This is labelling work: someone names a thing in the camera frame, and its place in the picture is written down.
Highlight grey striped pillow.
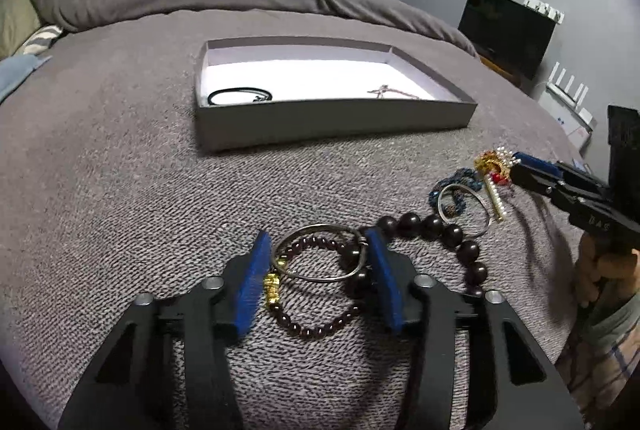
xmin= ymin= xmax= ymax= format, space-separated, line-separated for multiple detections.
xmin=12 ymin=24 xmax=66 ymax=57

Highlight plain silver bangle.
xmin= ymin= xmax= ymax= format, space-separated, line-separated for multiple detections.
xmin=437 ymin=183 xmax=493 ymax=238

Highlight black television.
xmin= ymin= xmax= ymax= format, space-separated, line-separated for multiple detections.
xmin=457 ymin=0 xmax=557 ymax=81

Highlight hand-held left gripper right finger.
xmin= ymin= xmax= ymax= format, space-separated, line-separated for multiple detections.
xmin=362 ymin=227 xmax=586 ymax=430

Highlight silver bangle with clasp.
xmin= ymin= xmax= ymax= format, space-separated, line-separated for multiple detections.
xmin=272 ymin=223 xmax=373 ymax=283

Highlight person's right hand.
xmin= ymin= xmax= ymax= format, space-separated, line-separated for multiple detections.
xmin=573 ymin=237 xmax=640 ymax=312

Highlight person's right forearm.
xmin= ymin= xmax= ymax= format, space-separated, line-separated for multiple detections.
xmin=555 ymin=293 xmax=640 ymax=411

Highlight white wall hooks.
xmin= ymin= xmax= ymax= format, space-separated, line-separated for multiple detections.
xmin=522 ymin=0 xmax=566 ymax=24

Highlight pearl hair clip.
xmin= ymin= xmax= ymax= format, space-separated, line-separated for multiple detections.
xmin=482 ymin=175 xmax=507 ymax=223

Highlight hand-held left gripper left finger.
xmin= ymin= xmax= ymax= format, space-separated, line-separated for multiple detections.
xmin=57 ymin=230 xmax=273 ymax=430

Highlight pink cord bracelet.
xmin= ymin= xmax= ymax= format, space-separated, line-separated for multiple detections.
xmin=367 ymin=84 xmax=421 ymax=100

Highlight small dark bead bracelet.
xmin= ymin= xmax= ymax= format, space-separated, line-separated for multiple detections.
xmin=265 ymin=235 xmax=373 ymax=341

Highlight large dark bead bracelet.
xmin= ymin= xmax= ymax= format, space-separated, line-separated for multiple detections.
xmin=350 ymin=213 xmax=488 ymax=301

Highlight wooden television stand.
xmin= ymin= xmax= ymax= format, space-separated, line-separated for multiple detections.
xmin=477 ymin=53 xmax=531 ymax=90

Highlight black hair tie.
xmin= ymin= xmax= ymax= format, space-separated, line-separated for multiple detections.
xmin=208 ymin=86 xmax=273 ymax=107

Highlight grey cardboard box tray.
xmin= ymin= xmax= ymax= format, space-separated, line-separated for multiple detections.
xmin=194 ymin=36 xmax=478 ymax=154

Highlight white box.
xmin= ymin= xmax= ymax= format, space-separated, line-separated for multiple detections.
xmin=537 ymin=90 xmax=593 ymax=146

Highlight blue beaded bracelet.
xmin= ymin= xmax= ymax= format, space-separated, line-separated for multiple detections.
xmin=429 ymin=167 xmax=483 ymax=216

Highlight green pillow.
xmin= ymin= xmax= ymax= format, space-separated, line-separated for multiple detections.
xmin=0 ymin=0 xmax=47 ymax=61

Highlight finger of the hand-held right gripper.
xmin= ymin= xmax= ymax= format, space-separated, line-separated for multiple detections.
xmin=512 ymin=151 xmax=608 ymax=187
xmin=509 ymin=163 xmax=572 ymax=212

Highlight light blue blanket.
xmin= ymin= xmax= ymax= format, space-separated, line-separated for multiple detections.
xmin=0 ymin=54 xmax=53 ymax=104

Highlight gold and red bracelet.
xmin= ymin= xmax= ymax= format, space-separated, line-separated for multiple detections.
xmin=474 ymin=149 xmax=516 ymax=191

